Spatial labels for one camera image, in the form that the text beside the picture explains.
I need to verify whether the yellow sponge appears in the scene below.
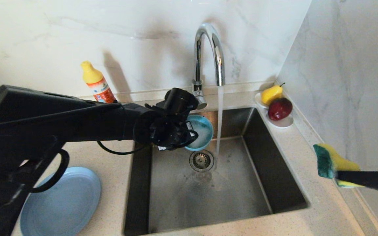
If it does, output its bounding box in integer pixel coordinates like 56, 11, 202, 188
313, 143, 363, 189

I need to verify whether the yellow capped dish soap bottle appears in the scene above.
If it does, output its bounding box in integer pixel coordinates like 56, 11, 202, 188
80, 61, 117, 104

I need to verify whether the large blue-grey plate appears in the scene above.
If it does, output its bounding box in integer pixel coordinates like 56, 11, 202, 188
20, 167, 102, 236

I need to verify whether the stainless steel sink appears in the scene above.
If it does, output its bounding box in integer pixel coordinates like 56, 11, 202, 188
124, 107, 309, 236

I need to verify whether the dark red apple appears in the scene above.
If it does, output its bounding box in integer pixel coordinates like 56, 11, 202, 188
268, 98, 293, 121

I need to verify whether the metal drain strainer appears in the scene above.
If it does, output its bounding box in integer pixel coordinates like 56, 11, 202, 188
189, 150, 215, 173

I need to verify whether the yellow pear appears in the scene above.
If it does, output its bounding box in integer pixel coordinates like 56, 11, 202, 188
262, 83, 285, 106

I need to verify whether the chrome gooseneck faucet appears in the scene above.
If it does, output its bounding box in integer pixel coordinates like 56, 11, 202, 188
192, 22, 226, 110

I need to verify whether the white fruit dish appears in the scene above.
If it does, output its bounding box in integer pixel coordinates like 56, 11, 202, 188
254, 93, 294, 128

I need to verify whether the teal bowl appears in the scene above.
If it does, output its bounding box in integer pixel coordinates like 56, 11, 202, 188
184, 114, 214, 152

